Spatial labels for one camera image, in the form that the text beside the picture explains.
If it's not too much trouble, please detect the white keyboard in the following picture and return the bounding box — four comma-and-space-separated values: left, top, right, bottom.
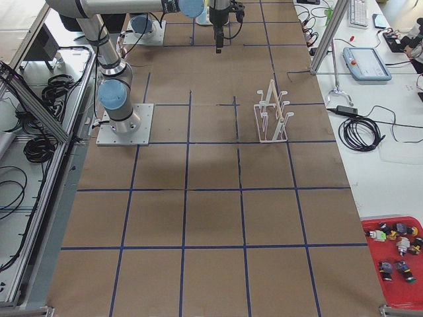
348, 0, 369, 29

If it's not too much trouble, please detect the aluminium frame post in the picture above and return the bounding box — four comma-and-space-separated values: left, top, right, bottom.
310, 0, 350, 75

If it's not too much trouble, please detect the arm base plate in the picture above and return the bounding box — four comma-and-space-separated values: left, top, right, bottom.
123, 20, 167, 46
96, 104, 154, 146

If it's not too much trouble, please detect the blue teach pendant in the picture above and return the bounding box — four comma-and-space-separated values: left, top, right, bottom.
342, 48, 392, 82

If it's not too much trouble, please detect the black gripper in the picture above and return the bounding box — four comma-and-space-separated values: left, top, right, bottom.
208, 0, 245, 53

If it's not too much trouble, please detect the white wire cup rack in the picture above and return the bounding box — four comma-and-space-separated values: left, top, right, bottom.
253, 79, 294, 143

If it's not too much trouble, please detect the coiled black cable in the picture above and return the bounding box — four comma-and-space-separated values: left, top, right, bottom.
339, 116, 386, 153

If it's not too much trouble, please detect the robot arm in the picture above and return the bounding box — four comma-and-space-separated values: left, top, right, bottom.
47, 1, 204, 135

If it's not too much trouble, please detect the black power adapter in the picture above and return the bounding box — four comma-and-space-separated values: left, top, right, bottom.
327, 105, 358, 118

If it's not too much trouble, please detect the red parts tray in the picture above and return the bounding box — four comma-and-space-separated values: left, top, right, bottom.
362, 216, 422, 310

